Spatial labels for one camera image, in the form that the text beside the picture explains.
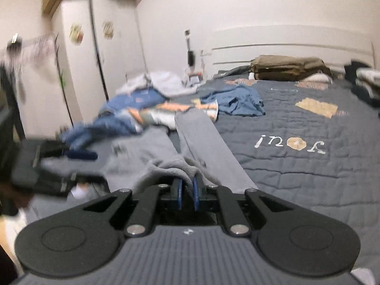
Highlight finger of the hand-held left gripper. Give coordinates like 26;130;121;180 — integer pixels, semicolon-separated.
38;140;99;161
42;169;108;198

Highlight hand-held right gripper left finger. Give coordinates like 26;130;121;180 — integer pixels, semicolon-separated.
82;178;183;238

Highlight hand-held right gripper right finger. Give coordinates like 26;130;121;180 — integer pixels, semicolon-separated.
192;176;295;238

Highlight grey pants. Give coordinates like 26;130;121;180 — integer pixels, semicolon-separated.
99;108;259;197

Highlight olive folded clothes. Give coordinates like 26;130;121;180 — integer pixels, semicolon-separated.
250;55;332;81

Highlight stack of folded dark clothes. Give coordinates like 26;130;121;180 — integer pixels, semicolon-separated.
351;67;380;108

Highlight blue printed quilt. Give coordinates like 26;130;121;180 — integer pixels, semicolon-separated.
59;90;167;152

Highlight colourful printed blanket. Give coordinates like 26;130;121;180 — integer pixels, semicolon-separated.
128;98;221;132

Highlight white wardrobe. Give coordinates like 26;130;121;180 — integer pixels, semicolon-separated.
18;0;148;143

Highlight blue shirt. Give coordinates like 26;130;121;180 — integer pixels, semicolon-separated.
197;84;266;117

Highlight dark grey printed quilt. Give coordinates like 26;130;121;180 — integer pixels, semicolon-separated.
27;71;380;276

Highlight white hoodie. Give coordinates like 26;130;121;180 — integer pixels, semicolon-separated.
116;71;185;97

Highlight orange white bedside item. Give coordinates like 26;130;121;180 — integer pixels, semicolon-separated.
186;71;206;86

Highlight pale patterned cloth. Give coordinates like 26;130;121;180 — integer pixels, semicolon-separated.
7;33;60;66

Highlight cartoon wardrobe sticker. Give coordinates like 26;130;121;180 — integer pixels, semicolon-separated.
102;21;115;40
69;24;84;46

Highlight dark grey pillow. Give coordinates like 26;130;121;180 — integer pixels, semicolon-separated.
218;65;253;80

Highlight white pillow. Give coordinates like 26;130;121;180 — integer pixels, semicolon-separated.
303;73;333;84

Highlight white headboard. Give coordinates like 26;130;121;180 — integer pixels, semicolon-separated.
212;24;375;75

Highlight black crumpled garment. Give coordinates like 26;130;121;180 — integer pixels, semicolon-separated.
344;60;372;81

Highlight white folded garment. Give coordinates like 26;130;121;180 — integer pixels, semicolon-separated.
356;68;380;80

